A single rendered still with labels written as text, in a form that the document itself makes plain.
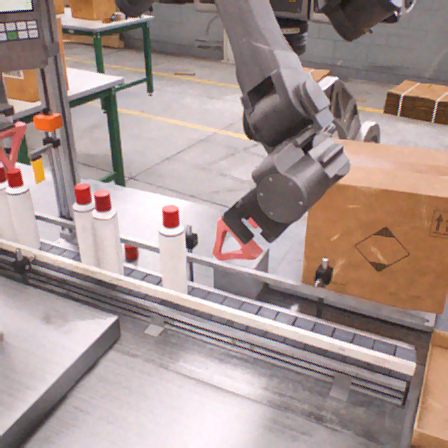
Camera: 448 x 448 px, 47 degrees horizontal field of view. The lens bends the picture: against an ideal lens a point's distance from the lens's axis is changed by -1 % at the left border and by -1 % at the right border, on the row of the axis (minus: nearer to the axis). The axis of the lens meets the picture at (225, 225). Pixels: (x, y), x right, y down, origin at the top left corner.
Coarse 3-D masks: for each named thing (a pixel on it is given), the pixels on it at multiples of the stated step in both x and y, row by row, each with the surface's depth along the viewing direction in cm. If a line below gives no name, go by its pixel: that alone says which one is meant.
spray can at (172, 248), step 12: (168, 204) 100; (168, 216) 98; (168, 228) 99; (180, 228) 100; (168, 240) 99; (180, 240) 100; (168, 252) 101; (180, 252) 102; (168, 264) 102; (180, 264) 103; (168, 276) 104; (180, 276) 104; (168, 288) 105; (180, 288) 106
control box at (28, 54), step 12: (36, 0) 105; (24, 12) 105; (36, 12) 106; (0, 48) 105; (12, 48) 106; (24, 48) 108; (36, 48) 109; (0, 60) 106; (12, 60) 107; (24, 60) 109; (36, 60) 110; (0, 72) 108
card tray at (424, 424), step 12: (432, 336) 102; (444, 336) 101; (432, 348) 102; (444, 348) 102; (432, 360) 99; (444, 360) 99; (432, 372) 96; (444, 372) 96; (432, 384) 94; (444, 384) 94; (420, 396) 91; (432, 396) 91; (444, 396) 91; (420, 408) 89; (432, 408) 89; (444, 408) 89; (420, 420) 87; (432, 420) 87; (444, 420) 87; (420, 432) 81; (432, 432) 85; (444, 432) 85; (420, 444) 82; (432, 444) 81; (444, 444) 80
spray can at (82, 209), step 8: (80, 184) 108; (88, 184) 108; (80, 192) 106; (88, 192) 107; (80, 200) 107; (88, 200) 108; (80, 208) 107; (88, 208) 108; (80, 216) 108; (88, 216) 108; (80, 224) 109; (88, 224) 109; (80, 232) 110; (88, 232) 110; (80, 240) 111; (88, 240) 111; (80, 248) 113; (88, 248) 112; (88, 256) 113; (96, 256) 113; (88, 264) 114; (96, 264) 114
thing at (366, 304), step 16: (64, 224) 119; (128, 240) 112; (192, 256) 107; (240, 272) 103; (256, 272) 102; (288, 288) 99; (304, 288) 98; (320, 288) 97; (352, 304) 95; (368, 304) 93; (384, 304) 93; (416, 320) 91
